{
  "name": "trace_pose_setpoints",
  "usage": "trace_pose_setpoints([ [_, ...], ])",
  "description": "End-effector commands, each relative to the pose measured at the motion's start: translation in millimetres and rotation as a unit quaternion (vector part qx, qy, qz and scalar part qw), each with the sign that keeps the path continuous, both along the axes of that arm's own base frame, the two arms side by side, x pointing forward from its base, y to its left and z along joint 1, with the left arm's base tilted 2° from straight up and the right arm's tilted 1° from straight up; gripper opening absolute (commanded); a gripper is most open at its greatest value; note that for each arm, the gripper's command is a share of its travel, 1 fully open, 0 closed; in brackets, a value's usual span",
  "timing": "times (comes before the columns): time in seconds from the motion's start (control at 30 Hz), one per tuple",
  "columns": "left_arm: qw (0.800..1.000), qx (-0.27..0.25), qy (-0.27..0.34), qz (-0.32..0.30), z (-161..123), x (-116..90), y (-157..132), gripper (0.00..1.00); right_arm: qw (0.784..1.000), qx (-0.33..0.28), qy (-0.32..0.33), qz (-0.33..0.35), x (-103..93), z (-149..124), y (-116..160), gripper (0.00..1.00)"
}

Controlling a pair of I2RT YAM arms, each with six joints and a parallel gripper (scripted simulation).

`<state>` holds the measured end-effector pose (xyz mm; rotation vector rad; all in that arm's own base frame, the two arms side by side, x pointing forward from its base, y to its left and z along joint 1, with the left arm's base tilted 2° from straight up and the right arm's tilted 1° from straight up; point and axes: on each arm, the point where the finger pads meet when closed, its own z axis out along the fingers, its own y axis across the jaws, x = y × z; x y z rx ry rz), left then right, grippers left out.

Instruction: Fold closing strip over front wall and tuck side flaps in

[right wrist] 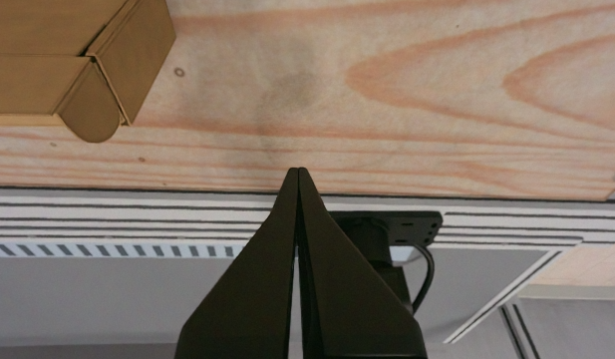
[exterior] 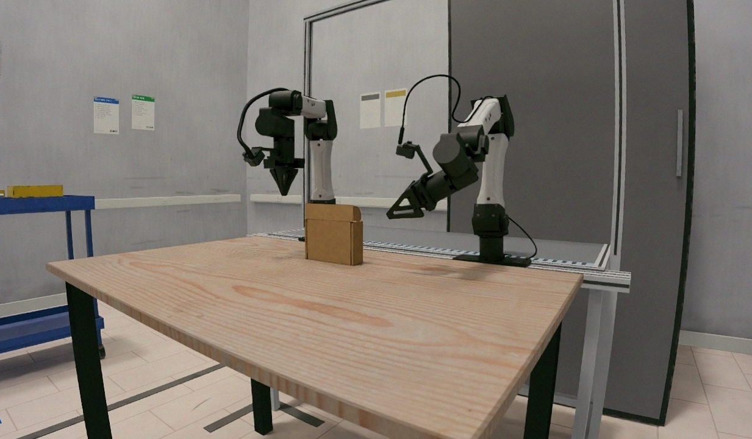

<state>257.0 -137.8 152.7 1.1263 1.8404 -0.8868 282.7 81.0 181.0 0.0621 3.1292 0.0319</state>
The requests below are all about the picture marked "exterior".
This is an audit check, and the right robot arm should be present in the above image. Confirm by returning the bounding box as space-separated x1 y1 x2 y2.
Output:
255 90 337 204

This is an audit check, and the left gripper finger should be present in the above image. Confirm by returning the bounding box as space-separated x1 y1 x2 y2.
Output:
395 193 424 212
386 188 424 220

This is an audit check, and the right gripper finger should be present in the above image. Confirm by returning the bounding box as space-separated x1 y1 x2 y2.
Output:
270 169 290 192
276 168 298 196

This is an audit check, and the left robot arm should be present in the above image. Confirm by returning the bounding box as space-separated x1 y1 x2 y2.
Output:
432 94 531 267

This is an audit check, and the brown cardboard box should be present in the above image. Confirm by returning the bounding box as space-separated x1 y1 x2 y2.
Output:
305 203 363 266

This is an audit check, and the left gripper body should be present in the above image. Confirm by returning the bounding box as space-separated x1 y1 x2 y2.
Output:
403 143 457 212

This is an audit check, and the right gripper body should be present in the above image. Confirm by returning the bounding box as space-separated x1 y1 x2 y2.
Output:
251 138 305 168

